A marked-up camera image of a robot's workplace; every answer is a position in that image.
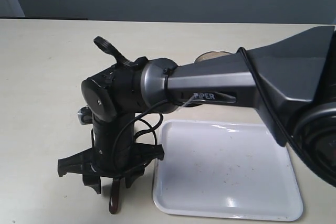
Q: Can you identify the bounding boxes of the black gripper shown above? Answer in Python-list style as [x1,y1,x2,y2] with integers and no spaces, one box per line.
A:
[57,113,164,195]

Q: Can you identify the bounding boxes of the brown wooden spoon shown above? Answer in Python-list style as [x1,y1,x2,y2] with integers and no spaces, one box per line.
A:
[110,178,120,211]

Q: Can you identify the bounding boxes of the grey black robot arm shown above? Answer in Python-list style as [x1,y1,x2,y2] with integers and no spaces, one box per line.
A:
[57,26,335,192]

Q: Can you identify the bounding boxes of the steel bowl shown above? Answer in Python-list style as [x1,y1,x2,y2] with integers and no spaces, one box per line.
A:
[194,51,231,63]

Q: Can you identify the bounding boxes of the white plastic tray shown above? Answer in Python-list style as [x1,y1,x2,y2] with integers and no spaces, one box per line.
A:
[153,120,303,221]

